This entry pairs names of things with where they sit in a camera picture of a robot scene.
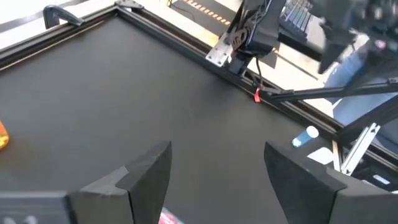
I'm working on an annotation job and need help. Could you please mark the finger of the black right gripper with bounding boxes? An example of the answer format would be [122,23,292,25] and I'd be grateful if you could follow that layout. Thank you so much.
[317,41,345,75]

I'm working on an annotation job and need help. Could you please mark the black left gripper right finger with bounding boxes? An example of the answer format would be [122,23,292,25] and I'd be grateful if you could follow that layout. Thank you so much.
[263,141,398,224]

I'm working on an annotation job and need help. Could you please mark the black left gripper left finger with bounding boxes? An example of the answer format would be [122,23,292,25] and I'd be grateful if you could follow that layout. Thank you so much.
[0,141,173,224]

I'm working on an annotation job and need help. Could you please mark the clear tube with pink contents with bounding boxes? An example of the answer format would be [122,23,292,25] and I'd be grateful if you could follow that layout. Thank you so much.
[158,207,186,224]

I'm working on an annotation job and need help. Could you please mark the blue pill bottle white cap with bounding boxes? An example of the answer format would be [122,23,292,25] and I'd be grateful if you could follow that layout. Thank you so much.
[291,125,320,149]

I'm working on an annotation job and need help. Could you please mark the orange bottle yellow green pills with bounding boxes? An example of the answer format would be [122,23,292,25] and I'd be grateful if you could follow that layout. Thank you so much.
[0,120,10,151]

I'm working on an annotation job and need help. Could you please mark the dark grey desk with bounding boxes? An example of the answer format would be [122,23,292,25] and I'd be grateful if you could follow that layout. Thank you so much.
[276,18,326,62]

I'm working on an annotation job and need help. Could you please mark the light blue fabric object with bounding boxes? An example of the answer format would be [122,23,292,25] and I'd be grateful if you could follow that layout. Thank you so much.
[323,46,398,125]

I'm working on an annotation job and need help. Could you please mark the black computer keyboard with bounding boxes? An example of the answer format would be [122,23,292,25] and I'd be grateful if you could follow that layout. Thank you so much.
[279,0,313,32]

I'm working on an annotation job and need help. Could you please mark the silver aluminium extrusion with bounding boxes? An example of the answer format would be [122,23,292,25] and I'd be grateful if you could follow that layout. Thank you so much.
[340,123,382,177]

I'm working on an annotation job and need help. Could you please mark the black box with white labels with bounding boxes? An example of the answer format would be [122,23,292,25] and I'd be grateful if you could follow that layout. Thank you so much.
[354,161,398,192]

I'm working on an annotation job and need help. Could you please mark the black table mat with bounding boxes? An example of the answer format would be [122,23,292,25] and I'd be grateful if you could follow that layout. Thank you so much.
[0,14,343,224]

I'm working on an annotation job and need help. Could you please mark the black floor mat orange stripes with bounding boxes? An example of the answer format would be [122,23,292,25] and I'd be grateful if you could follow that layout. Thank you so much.
[170,0,237,27]

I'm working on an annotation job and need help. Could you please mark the black table clamp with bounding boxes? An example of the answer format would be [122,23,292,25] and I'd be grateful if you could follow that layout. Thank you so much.
[42,4,84,30]

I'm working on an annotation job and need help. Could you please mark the black aluminium table frame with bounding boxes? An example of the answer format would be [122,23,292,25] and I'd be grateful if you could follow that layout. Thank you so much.
[0,0,398,175]

